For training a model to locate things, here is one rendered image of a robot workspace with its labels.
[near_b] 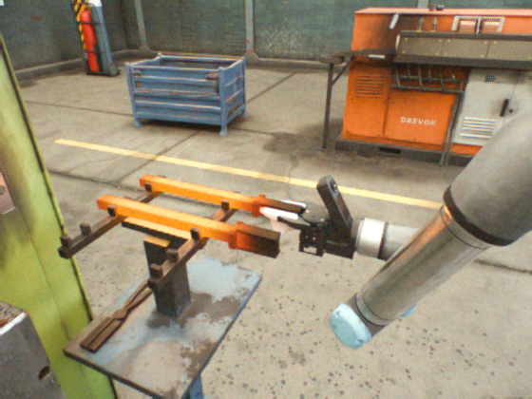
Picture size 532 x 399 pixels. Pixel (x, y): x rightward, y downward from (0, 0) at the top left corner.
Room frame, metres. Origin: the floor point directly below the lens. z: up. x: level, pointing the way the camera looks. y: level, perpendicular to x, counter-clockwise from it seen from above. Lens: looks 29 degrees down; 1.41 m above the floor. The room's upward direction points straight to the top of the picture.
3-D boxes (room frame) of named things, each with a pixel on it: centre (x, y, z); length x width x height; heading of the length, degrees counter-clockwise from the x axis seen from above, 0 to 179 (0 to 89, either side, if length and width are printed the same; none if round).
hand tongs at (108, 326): (0.80, 0.26, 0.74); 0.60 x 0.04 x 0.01; 157
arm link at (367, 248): (0.60, -0.21, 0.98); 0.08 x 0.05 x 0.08; 157
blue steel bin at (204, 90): (4.47, 0.90, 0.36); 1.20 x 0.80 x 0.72; 74
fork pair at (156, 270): (0.54, 0.27, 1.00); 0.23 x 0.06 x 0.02; 66
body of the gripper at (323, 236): (0.63, -0.13, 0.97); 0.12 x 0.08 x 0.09; 67
